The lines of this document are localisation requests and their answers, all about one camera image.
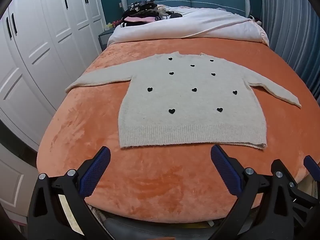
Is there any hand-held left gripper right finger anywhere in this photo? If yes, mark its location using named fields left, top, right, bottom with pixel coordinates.
left=210, top=144, right=294, bottom=240

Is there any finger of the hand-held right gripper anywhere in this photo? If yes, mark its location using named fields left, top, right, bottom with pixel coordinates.
left=272, top=159, right=320, bottom=230
left=303, top=155, right=320, bottom=178

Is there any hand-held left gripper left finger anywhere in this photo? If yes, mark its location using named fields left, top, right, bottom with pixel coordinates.
left=27, top=146, right=112, bottom=240

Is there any cream sweater with black hearts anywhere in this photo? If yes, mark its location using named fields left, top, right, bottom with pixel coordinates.
left=65, top=51, right=302, bottom=150

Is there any pile of dark clothes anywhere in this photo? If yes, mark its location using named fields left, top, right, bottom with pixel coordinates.
left=120, top=0, right=183, bottom=28

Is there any orange plush blanket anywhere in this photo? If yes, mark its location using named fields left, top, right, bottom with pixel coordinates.
left=36, top=37, right=320, bottom=224

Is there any white panelled cabinet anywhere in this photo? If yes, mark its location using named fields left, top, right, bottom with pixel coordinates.
left=0, top=142, right=39, bottom=220

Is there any grey nightstand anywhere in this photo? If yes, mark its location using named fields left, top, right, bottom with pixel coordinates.
left=98, top=29, right=116, bottom=52

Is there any blue pleated curtain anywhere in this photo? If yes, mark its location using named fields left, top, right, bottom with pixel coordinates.
left=260, top=0, right=320, bottom=98

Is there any white panelled wardrobe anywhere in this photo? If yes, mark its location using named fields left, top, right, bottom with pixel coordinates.
left=0, top=0, right=107, bottom=153

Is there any white duvet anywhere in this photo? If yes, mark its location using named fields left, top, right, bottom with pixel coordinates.
left=107, top=5, right=270, bottom=48

